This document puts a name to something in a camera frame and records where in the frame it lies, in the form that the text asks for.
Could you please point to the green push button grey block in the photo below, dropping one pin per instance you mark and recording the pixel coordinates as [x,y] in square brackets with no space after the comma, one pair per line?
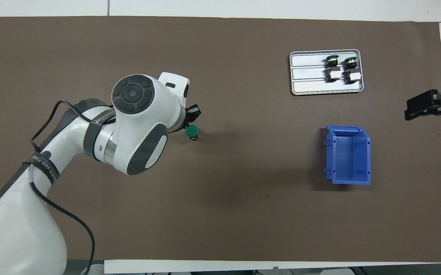
[193,131]

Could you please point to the blue plastic bin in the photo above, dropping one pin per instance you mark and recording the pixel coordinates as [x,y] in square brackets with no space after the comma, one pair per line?
[348,160]

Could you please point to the brown table mat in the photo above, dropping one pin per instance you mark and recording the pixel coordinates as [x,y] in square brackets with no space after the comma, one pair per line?
[243,210]

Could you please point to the green push button white block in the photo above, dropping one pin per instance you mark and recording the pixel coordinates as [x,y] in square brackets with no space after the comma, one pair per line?
[333,74]
[353,77]

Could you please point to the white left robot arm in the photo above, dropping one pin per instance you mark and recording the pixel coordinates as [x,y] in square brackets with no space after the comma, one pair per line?
[136,114]

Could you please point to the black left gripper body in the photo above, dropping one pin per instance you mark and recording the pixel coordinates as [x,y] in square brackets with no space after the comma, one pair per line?
[186,121]

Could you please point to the grey metal tray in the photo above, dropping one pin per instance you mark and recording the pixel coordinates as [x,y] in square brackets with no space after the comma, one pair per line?
[300,88]

